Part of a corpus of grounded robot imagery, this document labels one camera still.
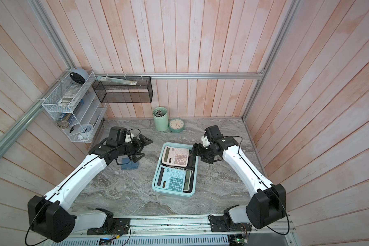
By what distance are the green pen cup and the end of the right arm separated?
39 cm

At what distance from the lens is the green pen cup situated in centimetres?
103

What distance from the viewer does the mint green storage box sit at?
2.43 ft

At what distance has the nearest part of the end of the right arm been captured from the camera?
1.85 feet

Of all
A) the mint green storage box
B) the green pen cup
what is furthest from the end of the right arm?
the green pen cup

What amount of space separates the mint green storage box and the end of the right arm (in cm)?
4
